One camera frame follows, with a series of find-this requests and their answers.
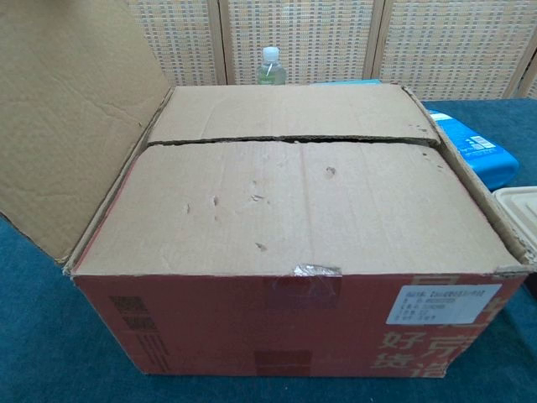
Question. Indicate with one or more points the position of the teal product box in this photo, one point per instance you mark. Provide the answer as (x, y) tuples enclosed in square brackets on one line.
[(348, 82)]

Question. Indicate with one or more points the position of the beige lidded lunch container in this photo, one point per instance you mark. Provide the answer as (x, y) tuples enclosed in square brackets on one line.
[(518, 218)]

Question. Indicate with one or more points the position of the clear plastic bottle white cap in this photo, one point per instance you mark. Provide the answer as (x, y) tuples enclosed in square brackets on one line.
[(271, 67)]

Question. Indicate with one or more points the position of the blue detergent pump bottle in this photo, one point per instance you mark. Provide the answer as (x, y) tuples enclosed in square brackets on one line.
[(482, 155)]

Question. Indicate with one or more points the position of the red cardboard box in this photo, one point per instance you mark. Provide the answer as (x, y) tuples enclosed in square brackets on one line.
[(293, 210)]

